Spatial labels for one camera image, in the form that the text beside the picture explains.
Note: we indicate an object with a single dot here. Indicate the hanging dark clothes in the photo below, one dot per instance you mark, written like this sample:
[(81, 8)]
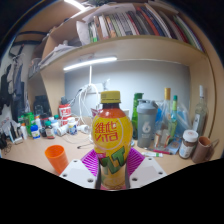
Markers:
[(11, 86)]

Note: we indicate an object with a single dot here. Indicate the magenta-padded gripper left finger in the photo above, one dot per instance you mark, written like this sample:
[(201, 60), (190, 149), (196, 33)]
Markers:
[(78, 172)]

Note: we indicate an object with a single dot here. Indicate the slim green glass bottle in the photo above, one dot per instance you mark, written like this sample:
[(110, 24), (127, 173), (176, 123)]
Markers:
[(174, 116)]

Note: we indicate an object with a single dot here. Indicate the red and white canister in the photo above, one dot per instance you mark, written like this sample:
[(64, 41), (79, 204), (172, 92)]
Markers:
[(65, 115)]

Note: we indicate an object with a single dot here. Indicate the white tube green cap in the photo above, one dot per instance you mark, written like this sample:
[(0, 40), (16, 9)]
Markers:
[(151, 154)]

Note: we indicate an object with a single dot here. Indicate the white ceiling tube light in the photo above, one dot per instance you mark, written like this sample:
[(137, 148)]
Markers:
[(75, 4)]

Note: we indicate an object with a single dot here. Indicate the brown jar white lid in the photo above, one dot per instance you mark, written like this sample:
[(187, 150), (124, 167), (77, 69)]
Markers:
[(188, 145)]

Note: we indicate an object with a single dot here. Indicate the clear glass bottle white cap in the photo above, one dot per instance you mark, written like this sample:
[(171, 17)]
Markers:
[(200, 116)]

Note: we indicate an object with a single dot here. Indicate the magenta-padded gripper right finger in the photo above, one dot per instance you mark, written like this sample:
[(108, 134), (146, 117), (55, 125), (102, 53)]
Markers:
[(148, 170)]

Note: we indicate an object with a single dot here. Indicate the brown mug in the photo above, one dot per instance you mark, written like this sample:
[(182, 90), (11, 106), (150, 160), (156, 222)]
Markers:
[(201, 150)]

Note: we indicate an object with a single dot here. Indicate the green plastic bottle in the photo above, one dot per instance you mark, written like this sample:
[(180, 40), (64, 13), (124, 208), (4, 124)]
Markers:
[(134, 113)]

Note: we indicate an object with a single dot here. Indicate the small white bottle blue label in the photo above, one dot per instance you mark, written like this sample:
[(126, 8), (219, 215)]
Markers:
[(35, 132)]

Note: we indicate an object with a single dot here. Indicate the orange plastic cup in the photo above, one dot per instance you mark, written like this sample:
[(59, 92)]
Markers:
[(56, 159)]

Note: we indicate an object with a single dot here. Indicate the white LED bar lamp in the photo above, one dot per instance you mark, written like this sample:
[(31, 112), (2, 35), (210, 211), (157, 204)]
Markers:
[(90, 63)]

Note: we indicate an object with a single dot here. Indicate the yellow lemon tea bottle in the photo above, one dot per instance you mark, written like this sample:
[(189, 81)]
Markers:
[(111, 136)]

